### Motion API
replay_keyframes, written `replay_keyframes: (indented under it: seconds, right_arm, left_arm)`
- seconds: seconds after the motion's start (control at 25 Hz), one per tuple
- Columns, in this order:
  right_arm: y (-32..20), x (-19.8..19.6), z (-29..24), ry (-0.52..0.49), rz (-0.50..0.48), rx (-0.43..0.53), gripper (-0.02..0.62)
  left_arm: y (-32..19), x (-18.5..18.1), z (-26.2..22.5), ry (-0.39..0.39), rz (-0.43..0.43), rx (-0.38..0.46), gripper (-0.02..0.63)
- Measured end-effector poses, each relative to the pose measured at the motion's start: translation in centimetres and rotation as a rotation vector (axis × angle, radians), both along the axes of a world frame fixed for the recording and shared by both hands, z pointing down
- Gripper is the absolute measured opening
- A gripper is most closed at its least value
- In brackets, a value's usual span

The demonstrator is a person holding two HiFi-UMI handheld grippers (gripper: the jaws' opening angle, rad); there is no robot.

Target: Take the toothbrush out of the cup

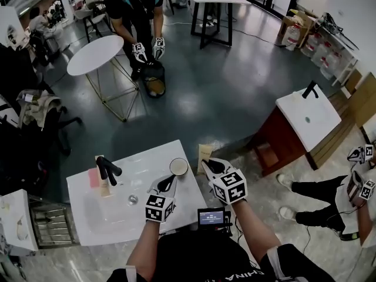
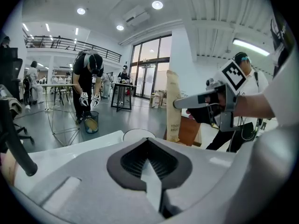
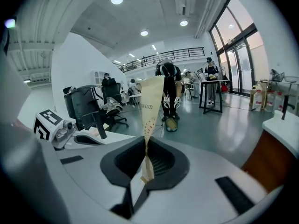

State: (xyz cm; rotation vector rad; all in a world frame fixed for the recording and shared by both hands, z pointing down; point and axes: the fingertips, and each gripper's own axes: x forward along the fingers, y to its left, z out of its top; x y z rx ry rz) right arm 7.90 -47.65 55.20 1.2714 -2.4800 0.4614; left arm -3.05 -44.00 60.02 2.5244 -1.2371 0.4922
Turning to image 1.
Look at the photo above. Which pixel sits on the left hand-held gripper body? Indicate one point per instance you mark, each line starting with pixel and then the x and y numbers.
pixel 158 207

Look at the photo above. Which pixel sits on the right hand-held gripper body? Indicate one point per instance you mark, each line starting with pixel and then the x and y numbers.
pixel 229 188

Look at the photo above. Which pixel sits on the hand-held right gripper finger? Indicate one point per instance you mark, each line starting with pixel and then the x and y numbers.
pixel 208 173
pixel 229 167

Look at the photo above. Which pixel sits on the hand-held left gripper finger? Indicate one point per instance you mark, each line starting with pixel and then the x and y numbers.
pixel 152 185
pixel 173 192

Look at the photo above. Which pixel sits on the blue cup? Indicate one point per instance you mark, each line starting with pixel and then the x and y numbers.
pixel 179 166

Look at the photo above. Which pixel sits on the person's left forearm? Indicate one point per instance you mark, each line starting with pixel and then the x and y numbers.
pixel 144 245

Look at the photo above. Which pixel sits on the person's right forearm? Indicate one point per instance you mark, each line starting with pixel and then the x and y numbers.
pixel 252 231

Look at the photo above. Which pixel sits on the small black screen device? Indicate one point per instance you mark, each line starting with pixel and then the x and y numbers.
pixel 211 216

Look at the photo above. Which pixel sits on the white washbasin grey stand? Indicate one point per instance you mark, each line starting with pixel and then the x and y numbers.
pixel 123 216

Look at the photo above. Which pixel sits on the black faucet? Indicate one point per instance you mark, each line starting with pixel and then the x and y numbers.
pixel 310 90
pixel 110 169

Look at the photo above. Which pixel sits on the beige bottle near faucet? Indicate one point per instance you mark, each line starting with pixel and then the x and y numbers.
pixel 105 189

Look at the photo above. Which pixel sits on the person's black shirt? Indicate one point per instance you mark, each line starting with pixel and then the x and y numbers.
pixel 199 260

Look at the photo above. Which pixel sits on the wooden vanity white basin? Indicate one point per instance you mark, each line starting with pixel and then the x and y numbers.
pixel 317 128

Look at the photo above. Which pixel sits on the tan round box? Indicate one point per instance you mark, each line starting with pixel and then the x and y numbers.
pixel 154 85

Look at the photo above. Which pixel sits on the wooden slatted board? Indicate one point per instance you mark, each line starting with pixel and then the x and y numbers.
pixel 332 145

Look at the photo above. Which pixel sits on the black mesh wastebasket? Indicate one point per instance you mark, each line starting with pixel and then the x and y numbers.
pixel 161 73

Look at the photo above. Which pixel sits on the black office chair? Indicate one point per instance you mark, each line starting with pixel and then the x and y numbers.
pixel 53 128

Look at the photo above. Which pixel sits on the beige jacket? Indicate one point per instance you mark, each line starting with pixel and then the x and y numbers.
pixel 41 107

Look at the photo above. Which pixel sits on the white toiletry bottle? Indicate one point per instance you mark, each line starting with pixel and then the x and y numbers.
pixel 22 228

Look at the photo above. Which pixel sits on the clear plastic water jug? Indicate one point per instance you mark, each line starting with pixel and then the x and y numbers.
pixel 310 46
pixel 321 54
pixel 331 66
pixel 291 38

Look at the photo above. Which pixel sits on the round white table gold legs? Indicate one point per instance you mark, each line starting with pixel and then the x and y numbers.
pixel 94 54

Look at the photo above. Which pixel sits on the white counter steel rack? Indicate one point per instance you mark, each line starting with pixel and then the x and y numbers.
pixel 11 213

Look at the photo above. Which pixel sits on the flat cardboard sheet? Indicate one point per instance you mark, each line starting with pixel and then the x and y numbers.
pixel 364 98

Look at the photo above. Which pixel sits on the white metal shelf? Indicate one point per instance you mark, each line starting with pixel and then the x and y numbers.
pixel 349 58

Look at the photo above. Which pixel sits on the cardboard box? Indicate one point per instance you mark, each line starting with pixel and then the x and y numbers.
pixel 305 19

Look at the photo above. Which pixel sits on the white chair black legs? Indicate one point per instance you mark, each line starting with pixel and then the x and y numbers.
pixel 94 16

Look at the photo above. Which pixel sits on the white shelf cabinet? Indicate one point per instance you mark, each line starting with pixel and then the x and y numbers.
pixel 7 19

